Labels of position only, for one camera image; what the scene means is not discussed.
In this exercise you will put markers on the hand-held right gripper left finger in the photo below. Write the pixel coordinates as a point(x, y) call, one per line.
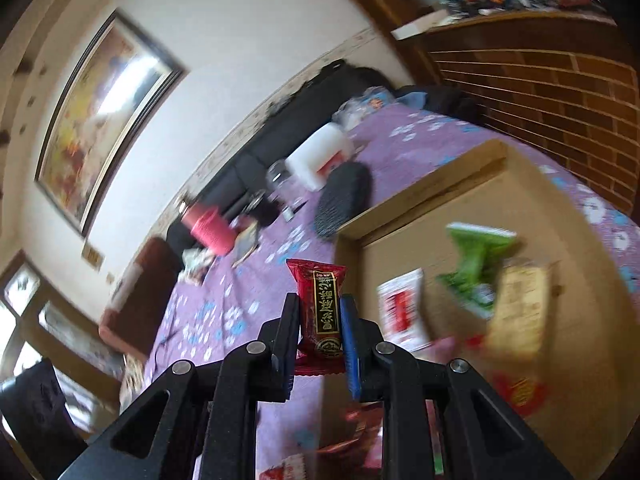
point(290, 345)

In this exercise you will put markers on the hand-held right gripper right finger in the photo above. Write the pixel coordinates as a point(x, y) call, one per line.
point(350, 350)

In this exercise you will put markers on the red dark-label snack packet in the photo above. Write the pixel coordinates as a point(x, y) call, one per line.
point(320, 310)

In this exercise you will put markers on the beige snack packet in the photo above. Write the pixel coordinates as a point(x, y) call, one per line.
point(520, 310)

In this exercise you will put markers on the red gold snack packet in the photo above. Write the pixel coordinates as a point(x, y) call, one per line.
point(520, 391)

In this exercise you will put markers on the cardboard box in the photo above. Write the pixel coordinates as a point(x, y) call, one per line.
point(590, 350)

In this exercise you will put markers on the wooden glass-panel door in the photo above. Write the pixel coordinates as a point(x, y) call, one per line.
point(30, 310)

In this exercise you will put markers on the small patterned wallet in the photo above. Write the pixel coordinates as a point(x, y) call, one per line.
point(246, 242)

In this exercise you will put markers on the crumpled white cloth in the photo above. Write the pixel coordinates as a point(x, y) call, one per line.
point(197, 260)

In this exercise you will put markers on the small silver lighter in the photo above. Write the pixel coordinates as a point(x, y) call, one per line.
point(289, 214)

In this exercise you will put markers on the small black cup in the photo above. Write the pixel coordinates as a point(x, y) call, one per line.
point(265, 212)

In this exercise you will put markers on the pink thermos bottle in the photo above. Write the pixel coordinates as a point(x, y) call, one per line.
point(210, 230)

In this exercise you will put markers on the bright green snack packet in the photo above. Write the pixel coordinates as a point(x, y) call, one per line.
point(475, 265)

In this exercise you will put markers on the brown upholstered chair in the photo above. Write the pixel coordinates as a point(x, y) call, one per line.
point(145, 300)

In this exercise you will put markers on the black glasses case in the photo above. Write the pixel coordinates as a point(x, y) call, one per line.
point(342, 197)

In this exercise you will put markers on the clear glass cup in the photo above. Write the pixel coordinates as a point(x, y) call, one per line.
point(277, 175)

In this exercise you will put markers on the white plastic jar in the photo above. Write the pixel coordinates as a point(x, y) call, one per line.
point(317, 157)

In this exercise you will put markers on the black sofa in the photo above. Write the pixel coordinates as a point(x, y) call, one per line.
point(280, 130)

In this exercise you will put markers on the clear plastic bag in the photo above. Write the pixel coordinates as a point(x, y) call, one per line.
point(360, 107)

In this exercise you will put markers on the wooden brick-pattern counter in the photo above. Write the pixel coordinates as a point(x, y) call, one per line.
point(525, 70)

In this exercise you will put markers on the flat white box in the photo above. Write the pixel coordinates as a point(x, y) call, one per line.
point(420, 25)

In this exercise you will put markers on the small gold wall frame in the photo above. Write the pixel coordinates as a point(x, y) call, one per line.
point(92, 257)

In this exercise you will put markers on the framed wall painting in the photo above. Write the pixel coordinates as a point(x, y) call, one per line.
point(100, 125)

